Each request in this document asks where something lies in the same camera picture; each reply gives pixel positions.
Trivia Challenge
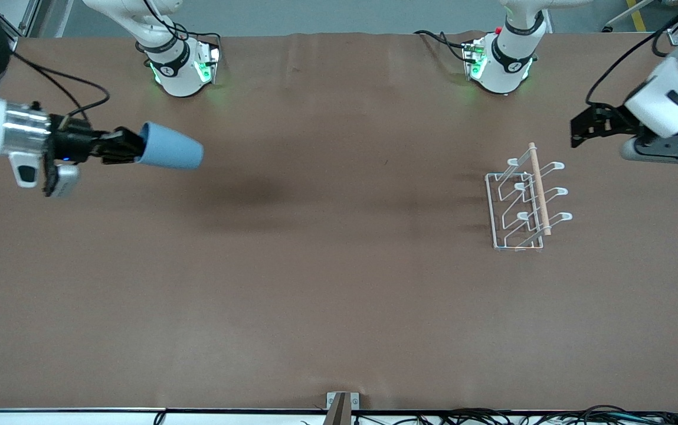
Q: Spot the black left base cable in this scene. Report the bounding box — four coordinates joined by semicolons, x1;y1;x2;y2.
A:
414;30;476;63

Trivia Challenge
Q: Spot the white wire cup holder rack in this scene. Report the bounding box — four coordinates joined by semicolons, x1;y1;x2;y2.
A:
485;142;573;253

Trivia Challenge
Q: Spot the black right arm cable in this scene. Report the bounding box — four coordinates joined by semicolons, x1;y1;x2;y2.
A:
11;50;110;123

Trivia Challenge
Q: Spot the black right base cable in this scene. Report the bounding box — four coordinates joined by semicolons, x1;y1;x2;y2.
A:
149;0;222;49

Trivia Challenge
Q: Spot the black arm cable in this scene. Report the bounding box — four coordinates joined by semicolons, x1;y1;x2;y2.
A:
11;50;110;123
586;11;678;108

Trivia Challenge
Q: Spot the blue plastic cup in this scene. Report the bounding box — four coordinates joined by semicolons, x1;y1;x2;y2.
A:
136;122;205;171

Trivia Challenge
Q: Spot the black base cable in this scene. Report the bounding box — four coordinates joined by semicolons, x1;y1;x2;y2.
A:
149;0;222;49
414;30;476;63

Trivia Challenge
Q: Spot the white metal bar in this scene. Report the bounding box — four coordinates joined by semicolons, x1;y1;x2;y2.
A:
602;0;656;32

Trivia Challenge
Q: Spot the black cable bundle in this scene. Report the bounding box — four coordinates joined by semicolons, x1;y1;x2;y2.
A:
353;404;678;425

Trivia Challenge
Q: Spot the brown table cover sheet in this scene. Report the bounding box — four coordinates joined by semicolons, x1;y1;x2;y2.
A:
0;31;678;413

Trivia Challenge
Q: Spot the metal table edge bracket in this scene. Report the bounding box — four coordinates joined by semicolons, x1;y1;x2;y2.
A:
325;391;361;425

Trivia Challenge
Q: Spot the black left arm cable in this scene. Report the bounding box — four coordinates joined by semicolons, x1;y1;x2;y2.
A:
586;11;678;108

